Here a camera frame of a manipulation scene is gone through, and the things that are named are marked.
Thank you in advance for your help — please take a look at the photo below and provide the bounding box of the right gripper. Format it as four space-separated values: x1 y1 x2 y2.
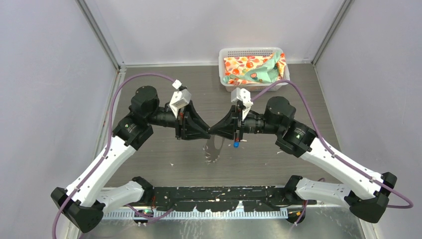
209 104 282 142

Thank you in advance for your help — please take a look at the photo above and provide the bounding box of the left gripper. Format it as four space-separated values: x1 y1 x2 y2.
147 101 211 140

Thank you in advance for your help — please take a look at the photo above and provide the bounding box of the large metal keyring disc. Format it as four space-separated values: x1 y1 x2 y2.
203 135 225 164

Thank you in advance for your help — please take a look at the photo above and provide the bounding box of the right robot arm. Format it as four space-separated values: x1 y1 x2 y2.
209 97 397 223

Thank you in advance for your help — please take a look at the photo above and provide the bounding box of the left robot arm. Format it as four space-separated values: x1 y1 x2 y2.
51 86 210 233

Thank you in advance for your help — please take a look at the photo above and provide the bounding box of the white plastic basket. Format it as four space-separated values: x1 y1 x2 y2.
218 47 290 92

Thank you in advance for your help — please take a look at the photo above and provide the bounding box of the floral patterned cloth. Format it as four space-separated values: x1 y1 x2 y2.
222 51 287 85

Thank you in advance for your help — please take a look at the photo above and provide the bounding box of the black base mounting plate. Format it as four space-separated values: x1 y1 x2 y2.
138 186 305 212

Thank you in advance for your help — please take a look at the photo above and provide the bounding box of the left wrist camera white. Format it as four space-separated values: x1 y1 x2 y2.
169 80 192 118

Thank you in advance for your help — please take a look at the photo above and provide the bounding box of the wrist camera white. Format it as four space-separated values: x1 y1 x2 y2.
169 80 192 118
230 88 253 121

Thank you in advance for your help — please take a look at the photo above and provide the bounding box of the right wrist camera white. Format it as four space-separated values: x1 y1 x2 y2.
230 88 253 121

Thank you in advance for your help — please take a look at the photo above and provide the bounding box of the aluminium frame rail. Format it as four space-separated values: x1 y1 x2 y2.
70 184 372 221

